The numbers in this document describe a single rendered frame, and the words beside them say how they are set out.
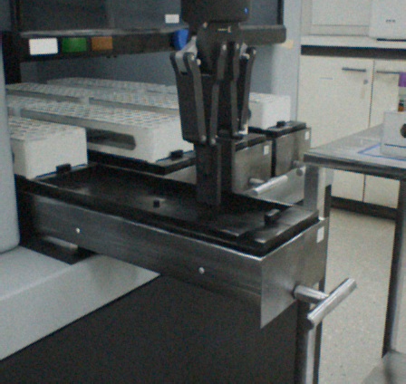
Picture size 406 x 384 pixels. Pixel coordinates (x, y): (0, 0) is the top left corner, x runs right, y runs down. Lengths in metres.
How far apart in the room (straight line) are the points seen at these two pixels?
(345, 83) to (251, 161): 2.10
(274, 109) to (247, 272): 0.58
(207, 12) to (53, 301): 0.36
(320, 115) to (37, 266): 2.52
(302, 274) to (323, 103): 2.51
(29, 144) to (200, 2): 0.29
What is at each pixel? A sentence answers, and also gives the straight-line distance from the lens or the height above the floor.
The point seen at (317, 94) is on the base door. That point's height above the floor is 0.62.
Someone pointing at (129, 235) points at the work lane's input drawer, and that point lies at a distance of 0.61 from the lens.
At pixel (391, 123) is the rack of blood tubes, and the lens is 0.86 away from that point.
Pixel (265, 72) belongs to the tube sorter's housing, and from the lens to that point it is 1.17.
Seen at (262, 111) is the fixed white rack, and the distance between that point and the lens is 1.03.
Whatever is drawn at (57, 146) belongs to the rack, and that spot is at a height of 0.85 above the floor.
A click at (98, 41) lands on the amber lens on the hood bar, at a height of 0.98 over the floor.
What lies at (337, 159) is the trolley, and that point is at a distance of 0.83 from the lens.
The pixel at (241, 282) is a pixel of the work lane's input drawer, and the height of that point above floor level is 0.78.
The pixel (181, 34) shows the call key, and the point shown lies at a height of 0.99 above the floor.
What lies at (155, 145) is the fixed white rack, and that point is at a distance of 0.80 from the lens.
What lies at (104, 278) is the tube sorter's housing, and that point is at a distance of 0.72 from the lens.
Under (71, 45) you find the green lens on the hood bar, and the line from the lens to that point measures 0.71.
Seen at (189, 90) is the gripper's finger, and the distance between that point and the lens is 0.59.
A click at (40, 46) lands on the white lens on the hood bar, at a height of 0.98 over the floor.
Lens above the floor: 1.01
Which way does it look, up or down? 16 degrees down
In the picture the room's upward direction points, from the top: straight up
